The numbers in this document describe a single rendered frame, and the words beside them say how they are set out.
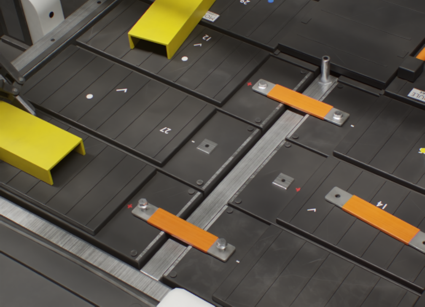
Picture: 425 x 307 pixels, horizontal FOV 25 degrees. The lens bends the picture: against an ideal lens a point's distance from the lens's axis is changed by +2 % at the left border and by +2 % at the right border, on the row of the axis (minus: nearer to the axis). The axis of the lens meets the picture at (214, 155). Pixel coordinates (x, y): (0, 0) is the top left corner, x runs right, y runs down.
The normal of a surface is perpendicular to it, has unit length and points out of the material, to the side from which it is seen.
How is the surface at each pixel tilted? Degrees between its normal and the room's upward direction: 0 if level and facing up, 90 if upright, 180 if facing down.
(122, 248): 0
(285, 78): 0
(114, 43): 0
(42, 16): 90
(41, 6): 69
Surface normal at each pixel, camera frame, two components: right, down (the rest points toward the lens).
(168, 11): -0.07, -0.70
